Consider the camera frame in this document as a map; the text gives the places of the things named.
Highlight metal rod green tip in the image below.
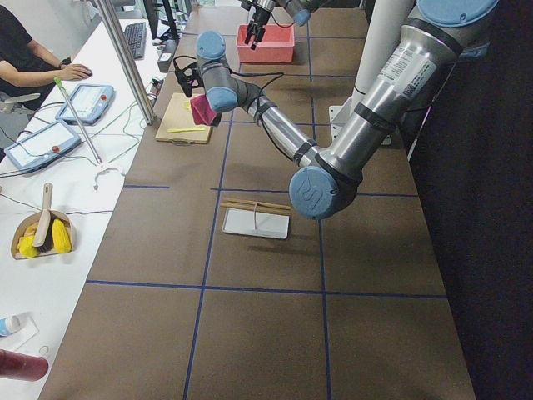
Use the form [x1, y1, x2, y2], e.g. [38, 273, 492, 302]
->
[53, 77, 103, 166]

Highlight black keyboard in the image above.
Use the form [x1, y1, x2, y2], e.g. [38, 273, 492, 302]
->
[123, 22, 147, 59]

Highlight beige dustpan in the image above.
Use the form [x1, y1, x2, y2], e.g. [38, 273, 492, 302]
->
[11, 210, 74, 259]

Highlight beige hand brush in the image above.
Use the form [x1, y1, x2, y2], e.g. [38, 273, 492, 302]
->
[32, 182, 53, 253]

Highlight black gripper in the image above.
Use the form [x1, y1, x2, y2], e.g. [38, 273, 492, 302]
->
[245, 3, 273, 50]

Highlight seated person black shirt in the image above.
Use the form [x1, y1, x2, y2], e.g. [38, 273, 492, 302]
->
[1, 7, 76, 111]

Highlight white blue tube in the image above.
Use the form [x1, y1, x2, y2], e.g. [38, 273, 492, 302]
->
[0, 315, 21, 338]

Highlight yellow plastic knife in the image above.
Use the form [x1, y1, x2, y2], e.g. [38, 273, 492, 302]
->
[166, 126, 206, 133]

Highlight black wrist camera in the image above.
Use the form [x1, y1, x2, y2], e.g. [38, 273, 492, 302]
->
[174, 62, 204, 98]

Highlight yellow corn toy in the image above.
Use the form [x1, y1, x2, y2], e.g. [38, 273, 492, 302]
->
[52, 218, 72, 253]

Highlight wooden cloth rack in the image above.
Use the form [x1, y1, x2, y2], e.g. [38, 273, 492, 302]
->
[219, 197, 291, 228]

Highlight pink plastic bin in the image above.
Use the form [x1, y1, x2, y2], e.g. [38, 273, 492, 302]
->
[236, 25, 295, 64]

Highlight magenta cleaning cloth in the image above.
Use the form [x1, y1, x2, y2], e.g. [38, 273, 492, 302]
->
[190, 95, 222, 127]

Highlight teach pendant far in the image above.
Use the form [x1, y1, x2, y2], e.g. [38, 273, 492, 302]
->
[70, 83, 115, 125]

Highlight wooden cutting board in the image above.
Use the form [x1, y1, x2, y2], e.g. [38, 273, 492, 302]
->
[155, 92, 212, 144]

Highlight teach pendant near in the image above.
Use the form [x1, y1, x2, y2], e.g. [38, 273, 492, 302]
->
[4, 121, 82, 173]

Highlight teach pendant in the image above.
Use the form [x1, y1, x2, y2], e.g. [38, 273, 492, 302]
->
[4, 121, 82, 173]
[70, 83, 115, 125]

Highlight person hand on mouse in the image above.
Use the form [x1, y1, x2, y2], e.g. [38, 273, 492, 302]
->
[60, 64, 89, 81]

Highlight dark red bottle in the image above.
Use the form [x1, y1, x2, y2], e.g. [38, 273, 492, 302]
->
[0, 349, 49, 382]

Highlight white rectangular tray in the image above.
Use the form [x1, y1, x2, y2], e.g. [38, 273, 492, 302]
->
[222, 208, 290, 240]

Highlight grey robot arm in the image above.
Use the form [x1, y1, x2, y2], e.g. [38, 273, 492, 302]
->
[196, 1, 497, 219]
[241, 0, 328, 50]

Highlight white camera pole mount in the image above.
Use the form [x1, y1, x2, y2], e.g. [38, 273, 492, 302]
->
[329, 0, 416, 139]

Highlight aluminium frame post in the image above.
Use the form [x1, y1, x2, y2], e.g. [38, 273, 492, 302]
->
[94, 0, 155, 126]

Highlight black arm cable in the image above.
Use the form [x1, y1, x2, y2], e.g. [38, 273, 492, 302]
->
[172, 56, 317, 163]

